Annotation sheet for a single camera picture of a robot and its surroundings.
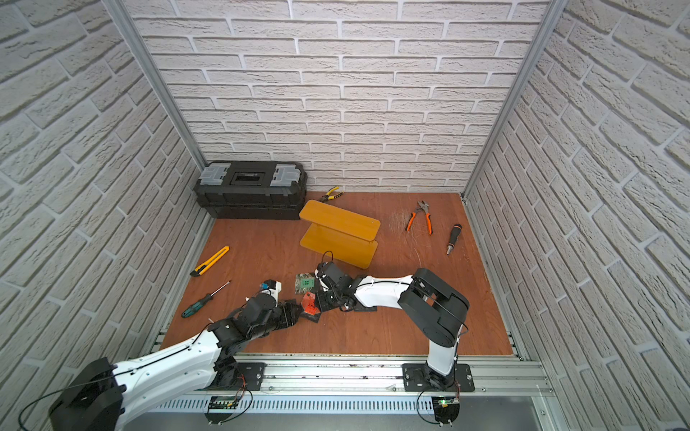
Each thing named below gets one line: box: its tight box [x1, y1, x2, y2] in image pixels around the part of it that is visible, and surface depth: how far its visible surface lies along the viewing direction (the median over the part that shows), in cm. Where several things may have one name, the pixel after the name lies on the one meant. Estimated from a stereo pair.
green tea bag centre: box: [294, 272, 316, 295], surface depth 94 cm
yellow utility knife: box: [189, 246, 230, 277], surface depth 98 cm
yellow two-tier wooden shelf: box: [299, 199, 381, 270], surface depth 97 cm
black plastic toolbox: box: [193, 160, 307, 221], surface depth 102 cm
